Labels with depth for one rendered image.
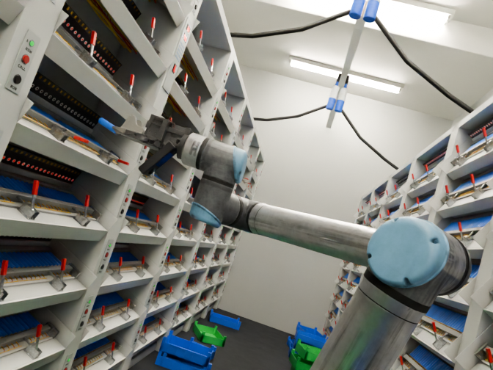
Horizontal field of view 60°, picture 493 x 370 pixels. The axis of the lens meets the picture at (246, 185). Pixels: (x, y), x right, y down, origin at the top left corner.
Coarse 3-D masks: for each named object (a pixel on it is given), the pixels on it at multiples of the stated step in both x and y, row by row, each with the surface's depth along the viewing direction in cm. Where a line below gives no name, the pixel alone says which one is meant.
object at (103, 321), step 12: (96, 300) 183; (108, 300) 191; (120, 300) 202; (132, 300) 209; (96, 312) 171; (108, 312) 184; (120, 312) 193; (132, 312) 205; (96, 324) 165; (108, 324) 175; (120, 324) 183; (84, 336) 148; (96, 336) 162
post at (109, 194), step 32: (192, 0) 154; (160, 32) 153; (128, 64) 152; (160, 96) 152; (96, 128) 150; (96, 192) 146; (96, 256) 142; (96, 288) 148; (64, 320) 140; (64, 352) 138
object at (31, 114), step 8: (32, 112) 96; (32, 120) 96; (40, 120) 100; (48, 120) 103; (48, 128) 102; (80, 136) 120; (80, 144) 117; (88, 144) 124; (96, 152) 130; (112, 160) 142
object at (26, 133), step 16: (32, 96) 113; (64, 112) 127; (16, 128) 87; (32, 128) 92; (32, 144) 95; (48, 144) 99; (64, 144) 104; (112, 144) 148; (64, 160) 109; (80, 160) 115; (96, 160) 122; (128, 160) 146; (112, 176) 137
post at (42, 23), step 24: (48, 0) 85; (0, 24) 79; (24, 24) 80; (48, 24) 87; (0, 48) 78; (0, 72) 78; (0, 96) 80; (24, 96) 86; (0, 120) 82; (0, 144) 84
